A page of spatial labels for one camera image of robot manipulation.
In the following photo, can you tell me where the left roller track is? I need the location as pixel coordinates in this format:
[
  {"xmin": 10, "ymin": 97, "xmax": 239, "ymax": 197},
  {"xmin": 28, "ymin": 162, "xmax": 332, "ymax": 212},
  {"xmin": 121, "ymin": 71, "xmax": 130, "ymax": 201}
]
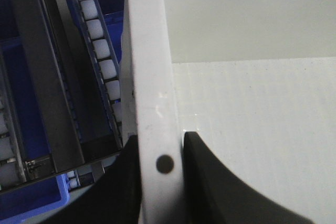
[{"xmin": 71, "ymin": 0, "xmax": 123, "ymax": 149}]

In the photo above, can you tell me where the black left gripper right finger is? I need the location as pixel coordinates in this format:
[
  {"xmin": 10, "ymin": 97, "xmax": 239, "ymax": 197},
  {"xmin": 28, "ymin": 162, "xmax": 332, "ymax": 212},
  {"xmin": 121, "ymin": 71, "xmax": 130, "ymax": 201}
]
[{"xmin": 183, "ymin": 132, "xmax": 312, "ymax": 223}]

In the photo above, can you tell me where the white plastic Totelife bin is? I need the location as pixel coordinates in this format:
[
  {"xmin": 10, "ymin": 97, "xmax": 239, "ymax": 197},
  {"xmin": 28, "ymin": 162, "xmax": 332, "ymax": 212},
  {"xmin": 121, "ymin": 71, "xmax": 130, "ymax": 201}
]
[{"xmin": 122, "ymin": 0, "xmax": 335, "ymax": 223}]

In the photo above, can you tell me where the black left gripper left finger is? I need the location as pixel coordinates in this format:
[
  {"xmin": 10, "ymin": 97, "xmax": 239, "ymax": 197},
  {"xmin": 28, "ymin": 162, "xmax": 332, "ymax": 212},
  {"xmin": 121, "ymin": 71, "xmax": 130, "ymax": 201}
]
[{"xmin": 47, "ymin": 135, "xmax": 142, "ymax": 223}]

